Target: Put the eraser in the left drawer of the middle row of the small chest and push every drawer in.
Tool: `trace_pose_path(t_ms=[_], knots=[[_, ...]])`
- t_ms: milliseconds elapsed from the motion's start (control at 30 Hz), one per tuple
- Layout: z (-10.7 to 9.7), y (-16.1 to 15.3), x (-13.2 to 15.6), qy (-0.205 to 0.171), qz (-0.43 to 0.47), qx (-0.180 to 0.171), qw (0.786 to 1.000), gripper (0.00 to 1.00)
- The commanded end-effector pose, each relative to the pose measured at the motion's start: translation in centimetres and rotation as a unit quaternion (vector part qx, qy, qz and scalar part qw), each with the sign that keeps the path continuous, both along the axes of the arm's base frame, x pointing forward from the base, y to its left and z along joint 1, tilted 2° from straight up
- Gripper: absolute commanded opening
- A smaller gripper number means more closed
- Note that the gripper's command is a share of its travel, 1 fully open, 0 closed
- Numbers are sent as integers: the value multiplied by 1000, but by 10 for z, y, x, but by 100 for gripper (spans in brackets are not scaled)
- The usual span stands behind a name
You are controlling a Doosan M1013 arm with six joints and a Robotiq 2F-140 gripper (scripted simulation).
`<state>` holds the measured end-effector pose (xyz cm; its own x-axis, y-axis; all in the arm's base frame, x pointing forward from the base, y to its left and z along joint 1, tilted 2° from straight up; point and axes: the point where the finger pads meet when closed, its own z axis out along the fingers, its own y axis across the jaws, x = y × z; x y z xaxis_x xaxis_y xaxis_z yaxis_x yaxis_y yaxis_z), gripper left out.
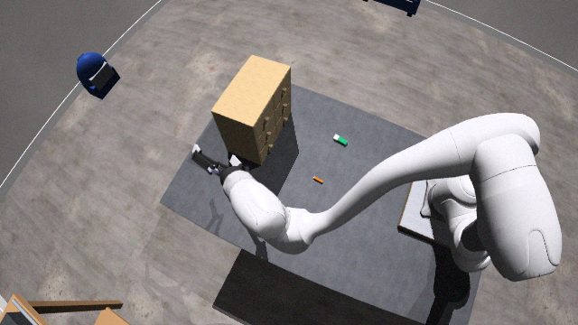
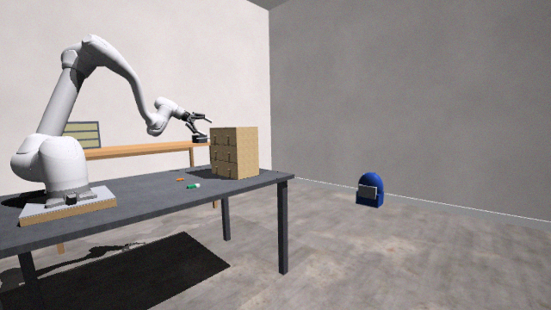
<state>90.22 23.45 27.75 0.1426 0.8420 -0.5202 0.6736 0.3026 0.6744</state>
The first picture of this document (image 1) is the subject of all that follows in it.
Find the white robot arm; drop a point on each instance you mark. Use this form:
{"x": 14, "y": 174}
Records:
{"x": 516, "y": 220}

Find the brown wooden drawer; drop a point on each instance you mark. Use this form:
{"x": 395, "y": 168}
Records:
{"x": 269, "y": 145}
{"x": 266, "y": 133}
{"x": 282, "y": 105}
{"x": 283, "y": 118}
{"x": 264, "y": 118}
{"x": 284, "y": 85}

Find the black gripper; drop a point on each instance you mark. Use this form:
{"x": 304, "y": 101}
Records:
{"x": 211, "y": 166}

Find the small wooden chest of drawers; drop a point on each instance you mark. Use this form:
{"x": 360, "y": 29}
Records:
{"x": 243, "y": 102}

